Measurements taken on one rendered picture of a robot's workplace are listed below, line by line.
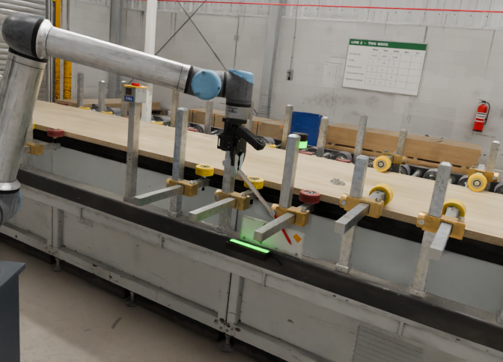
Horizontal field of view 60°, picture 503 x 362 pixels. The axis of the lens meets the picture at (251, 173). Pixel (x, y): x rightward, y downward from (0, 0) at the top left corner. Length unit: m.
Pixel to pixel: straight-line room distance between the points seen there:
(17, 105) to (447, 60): 7.71
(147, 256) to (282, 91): 7.29
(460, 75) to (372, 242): 6.99
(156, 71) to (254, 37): 8.39
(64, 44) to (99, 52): 0.10
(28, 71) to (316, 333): 1.51
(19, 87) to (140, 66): 0.42
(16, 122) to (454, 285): 1.59
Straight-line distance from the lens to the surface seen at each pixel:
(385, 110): 8.71
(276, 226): 1.44
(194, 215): 1.47
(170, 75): 1.37
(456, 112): 8.57
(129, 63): 1.38
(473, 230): 1.65
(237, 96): 1.51
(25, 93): 1.60
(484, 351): 1.61
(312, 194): 1.67
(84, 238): 2.75
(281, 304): 2.04
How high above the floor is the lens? 1.35
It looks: 14 degrees down
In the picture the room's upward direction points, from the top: 6 degrees clockwise
